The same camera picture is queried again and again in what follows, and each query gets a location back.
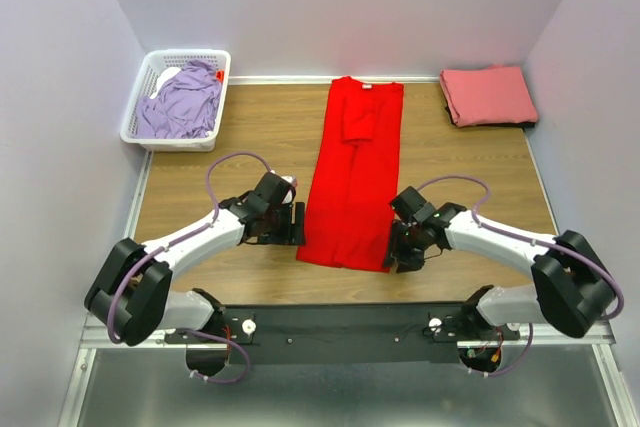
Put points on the white garment in basket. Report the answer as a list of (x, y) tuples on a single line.
[(163, 78)]

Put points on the white plastic laundry basket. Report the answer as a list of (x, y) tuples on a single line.
[(153, 64)]

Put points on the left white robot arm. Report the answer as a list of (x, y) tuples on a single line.
[(132, 294)]

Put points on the purple t shirt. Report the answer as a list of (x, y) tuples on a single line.
[(186, 106)]

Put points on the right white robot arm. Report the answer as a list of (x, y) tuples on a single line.
[(570, 289)]

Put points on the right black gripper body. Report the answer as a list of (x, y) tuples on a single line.
[(412, 247)]

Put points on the aluminium frame rail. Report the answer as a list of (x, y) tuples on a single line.
[(600, 339)]

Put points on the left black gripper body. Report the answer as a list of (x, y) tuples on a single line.
[(278, 231)]

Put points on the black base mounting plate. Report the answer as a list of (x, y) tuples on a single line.
[(435, 332)]

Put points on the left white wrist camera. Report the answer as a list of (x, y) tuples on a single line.
[(276, 190)]

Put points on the folded pink t shirt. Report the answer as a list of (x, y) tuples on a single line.
[(496, 94)]

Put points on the red t shirt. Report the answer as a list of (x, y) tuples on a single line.
[(348, 213)]

